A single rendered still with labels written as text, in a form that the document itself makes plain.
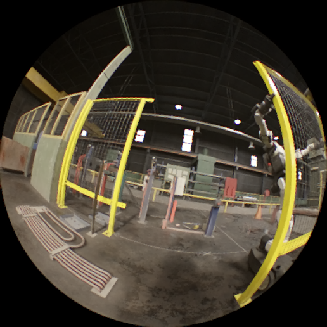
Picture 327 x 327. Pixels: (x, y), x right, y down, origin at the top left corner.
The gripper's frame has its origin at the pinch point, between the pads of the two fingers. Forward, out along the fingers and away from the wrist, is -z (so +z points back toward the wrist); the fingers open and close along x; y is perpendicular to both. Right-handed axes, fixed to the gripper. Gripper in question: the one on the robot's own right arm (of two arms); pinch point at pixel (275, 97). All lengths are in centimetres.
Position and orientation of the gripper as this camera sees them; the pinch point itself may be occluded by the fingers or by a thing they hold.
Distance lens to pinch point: 96.0
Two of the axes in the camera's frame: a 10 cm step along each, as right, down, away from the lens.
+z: 0.9, 1.9, 9.8
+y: 2.1, -9.6, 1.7
